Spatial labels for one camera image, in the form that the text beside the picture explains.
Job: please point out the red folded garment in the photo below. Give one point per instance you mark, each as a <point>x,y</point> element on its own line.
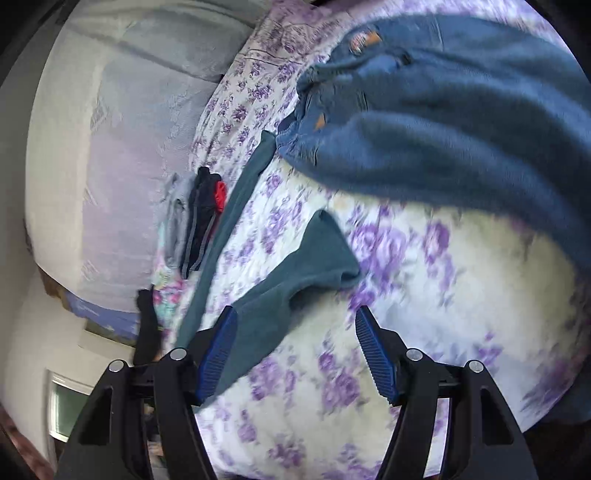
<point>221,196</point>

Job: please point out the colourful floral pillow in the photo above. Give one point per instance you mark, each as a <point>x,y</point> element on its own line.
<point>166,290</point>

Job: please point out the blue cloth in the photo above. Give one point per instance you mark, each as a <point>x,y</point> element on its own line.
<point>101,309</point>

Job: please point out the teal pants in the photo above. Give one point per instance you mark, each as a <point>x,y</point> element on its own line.
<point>277,295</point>

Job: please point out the navy striped folded garment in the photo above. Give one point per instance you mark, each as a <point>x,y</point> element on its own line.
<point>201,221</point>

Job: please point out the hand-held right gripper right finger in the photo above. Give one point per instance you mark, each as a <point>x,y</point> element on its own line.
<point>375,357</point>

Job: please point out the blue jeans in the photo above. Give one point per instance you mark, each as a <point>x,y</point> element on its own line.
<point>438,129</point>

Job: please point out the purple floral bedspread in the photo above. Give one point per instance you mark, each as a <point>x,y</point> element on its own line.
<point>415,323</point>

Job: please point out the black cloth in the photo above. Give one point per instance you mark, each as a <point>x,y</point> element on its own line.
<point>147,327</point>

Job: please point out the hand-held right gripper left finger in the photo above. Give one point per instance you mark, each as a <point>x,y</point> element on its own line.
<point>216,357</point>

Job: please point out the grey folded garment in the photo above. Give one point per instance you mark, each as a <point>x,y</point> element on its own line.
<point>175,221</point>

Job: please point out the white textured blanket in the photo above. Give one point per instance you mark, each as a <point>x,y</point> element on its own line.
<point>115,161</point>

